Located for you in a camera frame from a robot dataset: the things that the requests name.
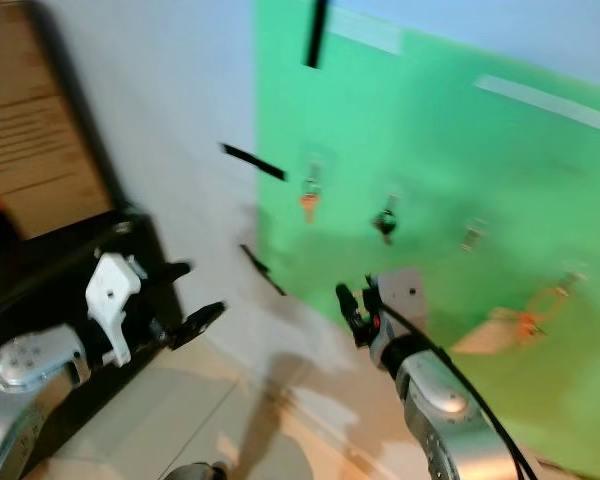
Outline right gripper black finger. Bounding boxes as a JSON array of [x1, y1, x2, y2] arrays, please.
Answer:
[[334, 283, 371, 347]]

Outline black tape strip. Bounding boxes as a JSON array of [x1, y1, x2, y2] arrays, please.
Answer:
[[304, 0, 332, 71], [220, 142, 288, 183], [238, 244, 287, 298]]

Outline black key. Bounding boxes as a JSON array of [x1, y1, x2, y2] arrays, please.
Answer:
[[372, 205, 400, 248]]

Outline black glass table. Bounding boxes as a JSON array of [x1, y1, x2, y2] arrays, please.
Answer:
[[0, 205, 157, 471]]

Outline grey robot leg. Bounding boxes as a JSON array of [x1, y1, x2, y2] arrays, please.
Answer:
[[164, 460, 228, 480]]

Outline large printed cardboard box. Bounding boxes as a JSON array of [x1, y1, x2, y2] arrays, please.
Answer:
[[0, 0, 117, 241]]

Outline white tape strip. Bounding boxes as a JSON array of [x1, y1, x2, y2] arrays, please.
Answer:
[[475, 73, 600, 138], [325, 8, 403, 56]]

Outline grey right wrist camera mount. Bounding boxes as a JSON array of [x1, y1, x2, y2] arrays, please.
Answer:
[[375, 266, 429, 322]]

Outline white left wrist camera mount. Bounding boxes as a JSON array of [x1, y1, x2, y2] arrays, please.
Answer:
[[85, 252, 147, 366]]

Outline clear wall hook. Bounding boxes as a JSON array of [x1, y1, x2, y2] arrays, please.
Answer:
[[554, 265, 587, 297], [303, 150, 327, 188], [380, 190, 404, 214], [459, 215, 492, 254]]

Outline orange key with ring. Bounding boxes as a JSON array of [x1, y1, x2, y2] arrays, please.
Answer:
[[512, 285, 569, 343]]

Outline green wall sheet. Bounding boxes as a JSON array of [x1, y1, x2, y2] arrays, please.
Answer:
[[245, 0, 600, 477]]

